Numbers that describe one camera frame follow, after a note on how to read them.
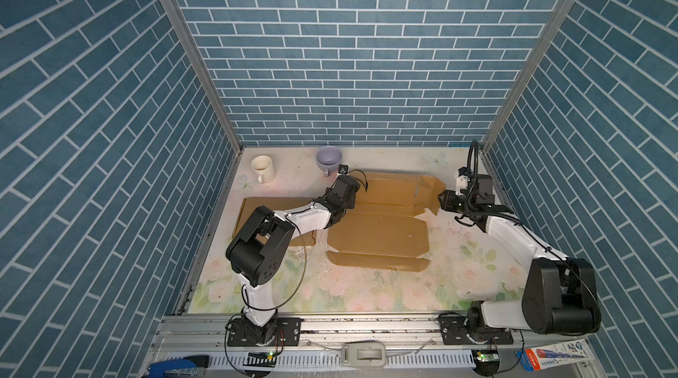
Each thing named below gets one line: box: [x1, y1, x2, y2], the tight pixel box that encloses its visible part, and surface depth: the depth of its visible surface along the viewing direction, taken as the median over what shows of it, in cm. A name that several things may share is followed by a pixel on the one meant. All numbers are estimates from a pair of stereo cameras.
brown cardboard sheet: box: [325, 171, 446, 272], surface depth 93 cm
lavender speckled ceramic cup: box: [315, 144, 344, 178], surface depth 114 cm
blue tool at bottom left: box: [147, 355, 211, 378], surface depth 69 cm
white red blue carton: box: [514, 338, 596, 372], surface depth 71 cm
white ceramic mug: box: [250, 154, 276, 185], surface depth 105 cm
